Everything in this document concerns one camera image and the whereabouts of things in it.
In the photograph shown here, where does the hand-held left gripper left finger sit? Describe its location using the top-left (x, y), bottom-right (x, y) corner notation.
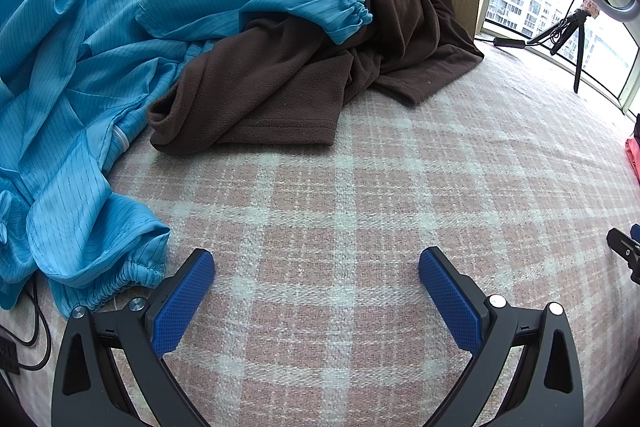
top-left (51, 248), bottom-right (216, 427)

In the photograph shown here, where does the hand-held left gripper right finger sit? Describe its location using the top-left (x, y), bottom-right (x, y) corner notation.
top-left (418, 247), bottom-right (586, 427)

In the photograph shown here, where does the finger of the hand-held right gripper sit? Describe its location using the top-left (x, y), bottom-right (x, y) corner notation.
top-left (606, 223), bottom-right (640, 285)

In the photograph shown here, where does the blue striped jacket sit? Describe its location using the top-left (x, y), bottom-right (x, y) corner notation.
top-left (0, 0), bottom-right (375, 319)

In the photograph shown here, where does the pink folded garment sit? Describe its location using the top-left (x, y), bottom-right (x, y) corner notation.
top-left (625, 137), bottom-right (640, 182)

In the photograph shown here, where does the pink plaid blanket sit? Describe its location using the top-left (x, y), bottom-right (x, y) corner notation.
top-left (0, 42), bottom-right (640, 427)

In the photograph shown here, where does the black mini tripod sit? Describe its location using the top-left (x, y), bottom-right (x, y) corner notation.
top-left (530, 0), bottom-right (601, 94)

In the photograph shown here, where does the brown fleece garment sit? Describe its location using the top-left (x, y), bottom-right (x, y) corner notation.
top-left (146, 0), bottom-right (485, 154)

